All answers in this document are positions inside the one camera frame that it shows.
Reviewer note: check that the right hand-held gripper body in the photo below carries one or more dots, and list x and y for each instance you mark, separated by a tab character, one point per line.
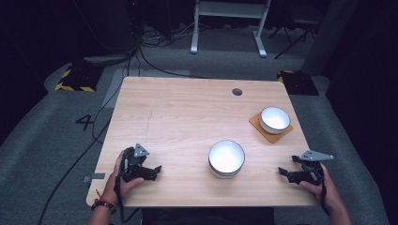
313	170

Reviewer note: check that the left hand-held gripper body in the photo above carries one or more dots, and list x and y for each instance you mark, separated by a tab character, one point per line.
133	162

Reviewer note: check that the white bowl with dark rim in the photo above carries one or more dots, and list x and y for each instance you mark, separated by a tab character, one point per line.
274	120
226	157

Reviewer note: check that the person's right hand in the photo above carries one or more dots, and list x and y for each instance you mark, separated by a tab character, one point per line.
330	192

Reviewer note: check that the person's left hand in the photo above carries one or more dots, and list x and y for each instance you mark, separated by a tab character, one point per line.
112	189

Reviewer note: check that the orange square coaster mat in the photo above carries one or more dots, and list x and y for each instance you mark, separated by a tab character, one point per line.
272	137

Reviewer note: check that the grey tape piece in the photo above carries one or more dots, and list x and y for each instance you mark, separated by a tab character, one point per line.
94	177

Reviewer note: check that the person's dark clothing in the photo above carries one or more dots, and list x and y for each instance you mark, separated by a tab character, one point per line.
206	216

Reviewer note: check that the black tripod stand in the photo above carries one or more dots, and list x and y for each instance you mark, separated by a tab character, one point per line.
294	37

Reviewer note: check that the grey curtain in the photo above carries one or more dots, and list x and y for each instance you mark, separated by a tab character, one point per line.
331	34

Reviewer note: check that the black base plate yellow stripes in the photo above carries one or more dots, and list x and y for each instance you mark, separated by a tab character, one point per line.
298	82
79	79

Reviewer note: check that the white desk frame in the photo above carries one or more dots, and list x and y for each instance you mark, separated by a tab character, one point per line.
230	9

